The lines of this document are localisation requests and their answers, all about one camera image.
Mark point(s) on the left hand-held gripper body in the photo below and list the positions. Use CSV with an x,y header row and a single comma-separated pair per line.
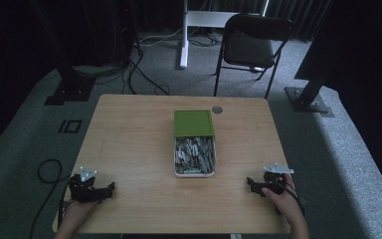
x,y
83,190

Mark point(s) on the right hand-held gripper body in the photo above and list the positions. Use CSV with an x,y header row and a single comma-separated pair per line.
x,y
276,181

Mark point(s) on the person's right hand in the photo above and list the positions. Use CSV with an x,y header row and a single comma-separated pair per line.
x,y
285,201

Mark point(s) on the person's left hand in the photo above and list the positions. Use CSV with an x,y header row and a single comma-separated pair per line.
x,y
79,213

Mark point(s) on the white drawer tray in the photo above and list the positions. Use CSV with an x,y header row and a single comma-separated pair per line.
x,y
195,174

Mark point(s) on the pile of small silver parts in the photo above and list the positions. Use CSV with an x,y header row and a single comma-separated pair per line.
x,y
195,154

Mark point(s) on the green box sleeve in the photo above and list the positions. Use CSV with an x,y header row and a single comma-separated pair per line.
x,y
193,123

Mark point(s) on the black metal stand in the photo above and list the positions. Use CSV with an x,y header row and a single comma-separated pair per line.
x,y
70,83
308,96

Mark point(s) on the black folding chair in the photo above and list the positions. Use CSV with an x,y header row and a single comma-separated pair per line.
x,y
252,46

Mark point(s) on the white desk frame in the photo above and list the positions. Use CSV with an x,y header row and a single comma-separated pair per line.
x,y
186,40

